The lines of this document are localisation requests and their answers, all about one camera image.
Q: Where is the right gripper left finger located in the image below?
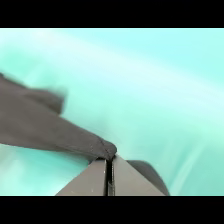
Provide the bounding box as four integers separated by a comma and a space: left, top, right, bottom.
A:
55, 158, 108, 197

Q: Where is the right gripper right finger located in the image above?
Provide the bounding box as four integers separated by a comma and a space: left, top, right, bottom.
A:
110, 155, 166, 197

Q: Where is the black shirt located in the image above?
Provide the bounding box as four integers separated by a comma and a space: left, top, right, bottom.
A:
0, 72, 171, 197

